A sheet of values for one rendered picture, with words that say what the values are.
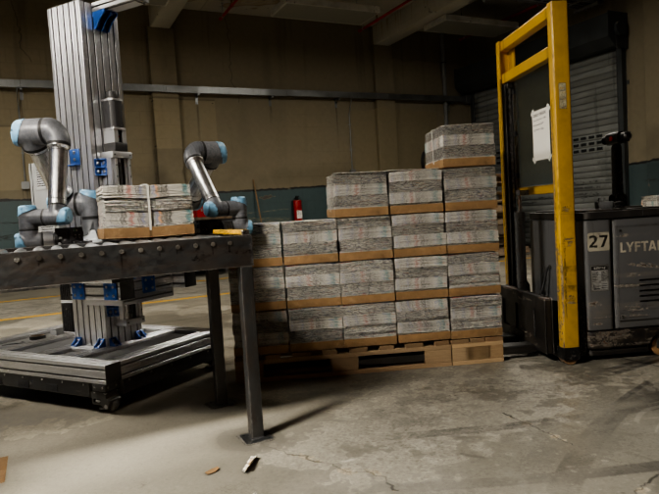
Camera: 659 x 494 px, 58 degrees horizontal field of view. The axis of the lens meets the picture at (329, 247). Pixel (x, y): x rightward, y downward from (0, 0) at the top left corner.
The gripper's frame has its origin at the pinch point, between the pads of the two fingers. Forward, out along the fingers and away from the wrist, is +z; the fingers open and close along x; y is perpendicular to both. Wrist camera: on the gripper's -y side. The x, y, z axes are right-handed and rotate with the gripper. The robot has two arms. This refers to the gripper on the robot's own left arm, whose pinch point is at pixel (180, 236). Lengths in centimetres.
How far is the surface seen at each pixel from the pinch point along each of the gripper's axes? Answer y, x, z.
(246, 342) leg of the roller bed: -42, 67, -7
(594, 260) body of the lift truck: -27, 71, -196
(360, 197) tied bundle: 14, 14, -91
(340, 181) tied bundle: 23, 11, -82
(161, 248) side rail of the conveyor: -3, 68, 22
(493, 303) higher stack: -48, 39, -156
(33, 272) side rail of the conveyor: -8, 67, 64
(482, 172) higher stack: 23, 38, -154
